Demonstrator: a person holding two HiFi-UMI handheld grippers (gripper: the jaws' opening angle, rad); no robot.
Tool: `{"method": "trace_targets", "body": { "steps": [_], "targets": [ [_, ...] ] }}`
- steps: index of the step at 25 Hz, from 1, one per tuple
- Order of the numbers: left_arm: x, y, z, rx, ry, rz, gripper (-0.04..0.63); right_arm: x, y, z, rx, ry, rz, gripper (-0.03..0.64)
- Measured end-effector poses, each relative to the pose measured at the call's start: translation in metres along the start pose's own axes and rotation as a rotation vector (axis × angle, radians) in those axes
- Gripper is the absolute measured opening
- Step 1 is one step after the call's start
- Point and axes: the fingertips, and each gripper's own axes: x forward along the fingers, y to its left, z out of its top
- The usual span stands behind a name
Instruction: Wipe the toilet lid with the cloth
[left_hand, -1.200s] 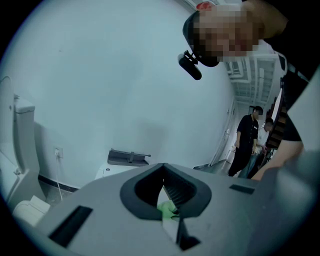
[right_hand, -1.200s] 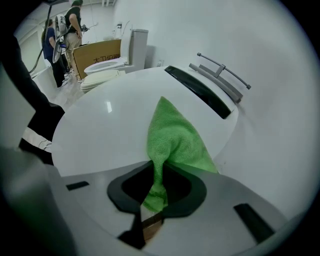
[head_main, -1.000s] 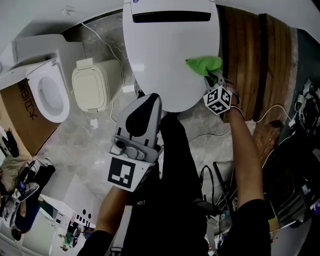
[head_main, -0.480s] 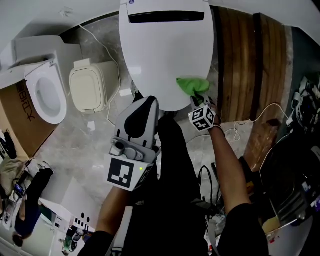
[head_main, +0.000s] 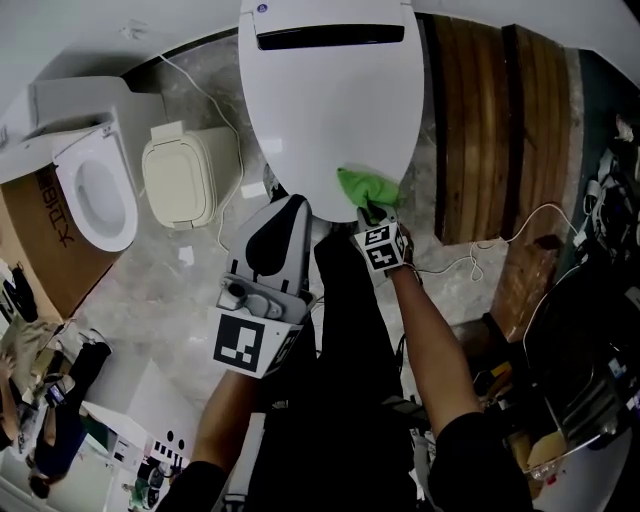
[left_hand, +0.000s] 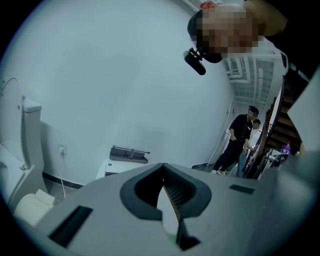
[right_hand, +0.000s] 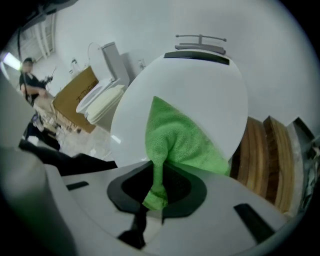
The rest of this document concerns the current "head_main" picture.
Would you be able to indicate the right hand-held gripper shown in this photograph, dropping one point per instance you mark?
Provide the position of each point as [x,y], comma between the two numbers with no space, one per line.
[380,255]

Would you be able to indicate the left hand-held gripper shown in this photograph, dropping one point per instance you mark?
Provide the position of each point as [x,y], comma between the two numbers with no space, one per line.
[240,345]

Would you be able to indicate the green cloth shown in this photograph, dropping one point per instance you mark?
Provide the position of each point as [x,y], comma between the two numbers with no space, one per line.
[367,187]

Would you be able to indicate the person's left forearm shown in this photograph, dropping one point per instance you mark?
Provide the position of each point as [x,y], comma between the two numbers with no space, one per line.
[225,420]

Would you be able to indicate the person's right forearm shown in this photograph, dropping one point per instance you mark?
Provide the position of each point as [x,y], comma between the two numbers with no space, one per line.
[435,350]

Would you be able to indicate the white ceramic toilet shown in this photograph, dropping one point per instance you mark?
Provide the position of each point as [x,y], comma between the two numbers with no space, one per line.
[100,200]

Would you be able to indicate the person's right hand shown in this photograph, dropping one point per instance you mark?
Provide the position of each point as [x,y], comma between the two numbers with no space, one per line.
[408,247]

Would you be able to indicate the white paper slip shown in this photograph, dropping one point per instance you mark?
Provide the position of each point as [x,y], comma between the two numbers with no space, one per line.
[252,190]

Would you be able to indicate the person's grey shoe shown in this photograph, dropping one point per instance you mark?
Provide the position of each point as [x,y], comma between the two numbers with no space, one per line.
[272,182]

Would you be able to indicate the white paper scrap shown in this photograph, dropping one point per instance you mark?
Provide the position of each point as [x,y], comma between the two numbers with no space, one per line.
[186,255]

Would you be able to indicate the beige plastic bin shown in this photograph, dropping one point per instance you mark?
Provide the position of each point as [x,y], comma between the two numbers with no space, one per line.
[180,175]

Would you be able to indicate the person's black trousers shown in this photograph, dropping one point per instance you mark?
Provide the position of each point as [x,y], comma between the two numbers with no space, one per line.
[350,350]

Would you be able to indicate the brown wooden pallet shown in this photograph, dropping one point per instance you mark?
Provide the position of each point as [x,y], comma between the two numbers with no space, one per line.
[490,130]

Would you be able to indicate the brown wooden board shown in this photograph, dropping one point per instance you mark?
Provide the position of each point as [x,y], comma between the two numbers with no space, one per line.
[530,290]

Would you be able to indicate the white cabinet with black dots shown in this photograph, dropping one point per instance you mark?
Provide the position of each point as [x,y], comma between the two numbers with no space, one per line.
[150,400]

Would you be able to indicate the white board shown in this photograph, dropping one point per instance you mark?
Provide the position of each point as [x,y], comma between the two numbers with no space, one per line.
[247,460]

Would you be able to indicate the large cardboard box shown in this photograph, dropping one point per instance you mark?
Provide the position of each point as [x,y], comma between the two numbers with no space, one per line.
[45,250]

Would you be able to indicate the pile of white chargers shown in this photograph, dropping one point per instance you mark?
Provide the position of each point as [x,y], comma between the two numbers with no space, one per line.
[610,200]

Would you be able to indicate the large black backpack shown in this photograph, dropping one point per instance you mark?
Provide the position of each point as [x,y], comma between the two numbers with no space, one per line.
[580,360]

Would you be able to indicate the small black bag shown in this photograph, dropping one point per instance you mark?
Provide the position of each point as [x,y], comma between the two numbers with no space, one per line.
[22,295]

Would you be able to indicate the beige crumpled cloth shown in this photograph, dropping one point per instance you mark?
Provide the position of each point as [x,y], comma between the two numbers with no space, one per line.
[30,345]

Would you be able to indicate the person in black shirt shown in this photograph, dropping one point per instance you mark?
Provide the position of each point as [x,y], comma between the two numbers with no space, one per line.
[475,465]

